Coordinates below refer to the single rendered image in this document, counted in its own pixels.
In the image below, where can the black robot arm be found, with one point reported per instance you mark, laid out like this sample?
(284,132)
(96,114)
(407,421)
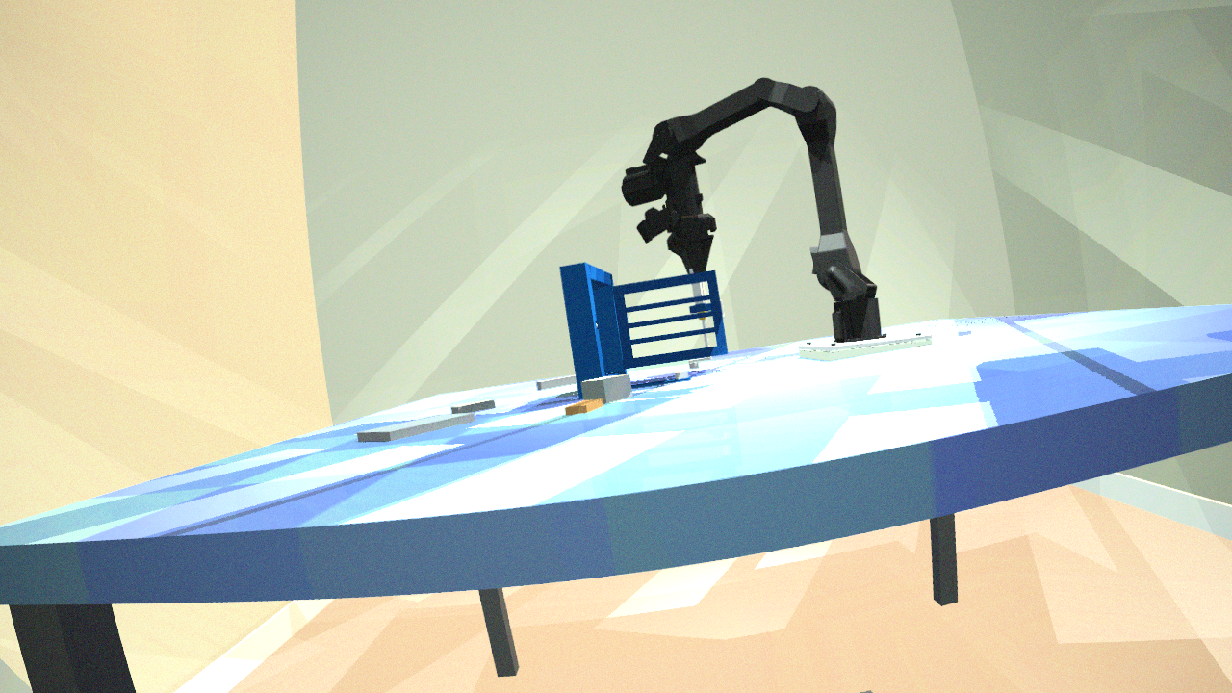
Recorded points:
(857,316)

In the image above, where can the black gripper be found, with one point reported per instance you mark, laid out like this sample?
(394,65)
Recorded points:
(689,238)

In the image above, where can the orange flat block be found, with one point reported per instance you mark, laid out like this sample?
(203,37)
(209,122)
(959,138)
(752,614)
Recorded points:
(583,407)

